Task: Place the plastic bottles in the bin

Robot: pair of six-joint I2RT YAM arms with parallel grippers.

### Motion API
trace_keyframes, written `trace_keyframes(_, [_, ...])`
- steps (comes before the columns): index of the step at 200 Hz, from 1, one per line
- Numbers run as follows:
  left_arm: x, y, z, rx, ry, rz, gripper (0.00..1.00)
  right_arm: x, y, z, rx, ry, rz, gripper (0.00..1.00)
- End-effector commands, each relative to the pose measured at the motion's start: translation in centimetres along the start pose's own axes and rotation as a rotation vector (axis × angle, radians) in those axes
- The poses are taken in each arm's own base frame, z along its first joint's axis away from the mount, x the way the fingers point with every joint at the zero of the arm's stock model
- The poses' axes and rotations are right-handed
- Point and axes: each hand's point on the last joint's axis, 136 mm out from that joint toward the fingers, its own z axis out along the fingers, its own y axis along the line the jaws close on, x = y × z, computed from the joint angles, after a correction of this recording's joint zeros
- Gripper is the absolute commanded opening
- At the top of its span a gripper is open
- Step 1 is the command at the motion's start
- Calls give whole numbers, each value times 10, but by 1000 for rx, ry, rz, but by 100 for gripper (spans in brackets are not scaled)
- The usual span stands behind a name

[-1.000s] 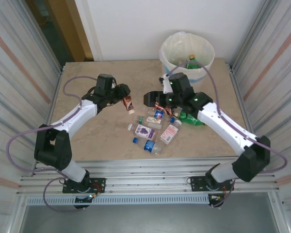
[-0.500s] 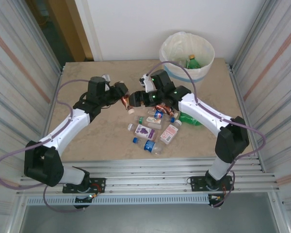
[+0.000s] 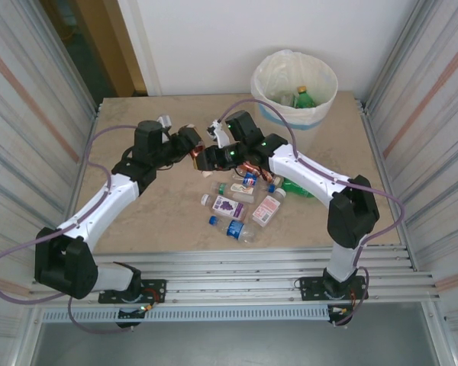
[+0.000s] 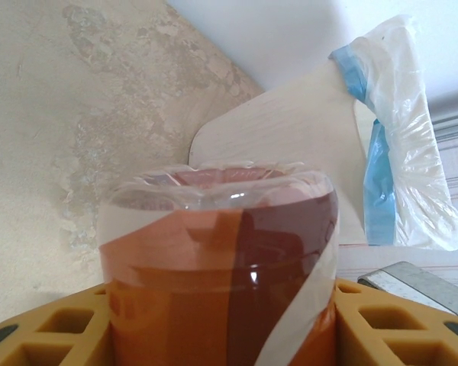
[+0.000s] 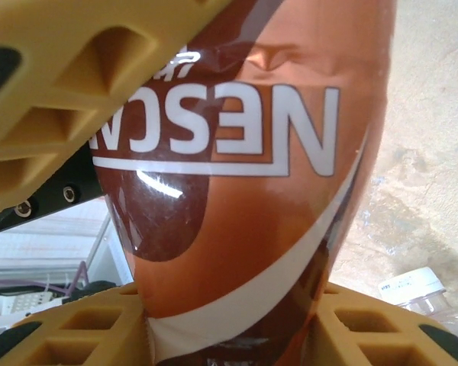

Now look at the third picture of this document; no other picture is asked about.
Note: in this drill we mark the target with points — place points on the dark door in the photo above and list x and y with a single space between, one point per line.
68 30

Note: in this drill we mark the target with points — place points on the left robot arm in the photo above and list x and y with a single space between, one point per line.
99 202

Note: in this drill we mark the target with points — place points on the white trash bin with bag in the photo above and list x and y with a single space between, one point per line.
275 72

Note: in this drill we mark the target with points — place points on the black mount plate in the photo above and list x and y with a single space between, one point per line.
309 286
154 286

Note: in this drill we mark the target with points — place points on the blue tape band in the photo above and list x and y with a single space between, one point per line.
267 114

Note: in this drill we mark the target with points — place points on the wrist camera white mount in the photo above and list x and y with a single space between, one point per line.
165 122
219 133

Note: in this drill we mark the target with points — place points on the clear cola bottle blue label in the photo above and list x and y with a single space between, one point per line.
249 180

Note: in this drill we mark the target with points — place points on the green bottle yellow cap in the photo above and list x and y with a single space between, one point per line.
305 100

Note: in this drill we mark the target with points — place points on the aluminium rail frame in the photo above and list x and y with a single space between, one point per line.
233 267

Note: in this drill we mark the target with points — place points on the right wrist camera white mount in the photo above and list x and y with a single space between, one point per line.
219 133

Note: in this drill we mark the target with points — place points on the small clear bottle green label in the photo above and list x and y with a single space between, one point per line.
222 187

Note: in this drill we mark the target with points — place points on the grape juice bottle purple label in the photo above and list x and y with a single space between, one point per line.
225 206

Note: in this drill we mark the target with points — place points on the clear bottle cream label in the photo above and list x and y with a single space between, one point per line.
241 189

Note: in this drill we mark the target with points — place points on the long green soda bottle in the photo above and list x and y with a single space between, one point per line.
294 188

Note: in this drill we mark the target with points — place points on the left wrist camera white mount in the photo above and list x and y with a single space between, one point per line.
165 122

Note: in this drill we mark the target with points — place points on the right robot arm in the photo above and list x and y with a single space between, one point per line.
309 171

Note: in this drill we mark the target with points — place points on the square bottle red print label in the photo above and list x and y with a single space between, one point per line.
265 209

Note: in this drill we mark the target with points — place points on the wooden door frame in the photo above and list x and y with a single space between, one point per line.
110 38

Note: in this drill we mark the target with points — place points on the brown white swirl coffee bottle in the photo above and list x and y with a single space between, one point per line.
196 153

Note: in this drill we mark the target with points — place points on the crushed copper swirl coffee bottle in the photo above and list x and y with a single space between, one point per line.
265 176

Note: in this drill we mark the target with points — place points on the left black mount plate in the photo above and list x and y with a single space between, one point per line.
154 286

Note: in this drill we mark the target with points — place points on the right black mount plate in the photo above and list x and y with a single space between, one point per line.
309 286

